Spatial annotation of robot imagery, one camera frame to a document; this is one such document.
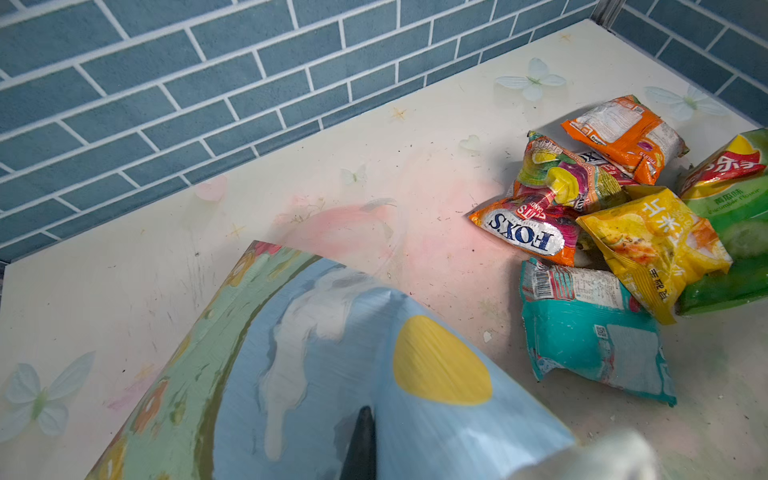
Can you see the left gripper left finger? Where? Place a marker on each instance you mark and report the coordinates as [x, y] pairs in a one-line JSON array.
[[361, 459]]

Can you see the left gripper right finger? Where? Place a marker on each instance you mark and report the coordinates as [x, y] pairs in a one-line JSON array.
[[624, 454]]

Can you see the pastel printed paper bag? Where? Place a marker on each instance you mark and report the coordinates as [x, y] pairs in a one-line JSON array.
[[299, 359]]

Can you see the teal candy bag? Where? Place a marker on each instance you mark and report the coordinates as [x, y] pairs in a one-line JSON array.
[[586, 322]]

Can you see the yellow corn snack packet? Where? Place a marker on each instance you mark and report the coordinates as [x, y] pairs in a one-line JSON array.
[[656, 246]]

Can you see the orange Fox's fruits candy bag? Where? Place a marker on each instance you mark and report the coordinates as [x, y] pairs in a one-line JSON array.
[[551, 233]]

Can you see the pink yellow Fox's candy bag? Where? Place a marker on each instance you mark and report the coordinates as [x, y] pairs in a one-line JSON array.
[[553, 176]]

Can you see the green snack packet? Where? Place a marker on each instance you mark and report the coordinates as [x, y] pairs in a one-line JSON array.
[[730, 190]]

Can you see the orange white snack packet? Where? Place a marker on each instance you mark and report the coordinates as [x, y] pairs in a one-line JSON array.
[[630, 136]]

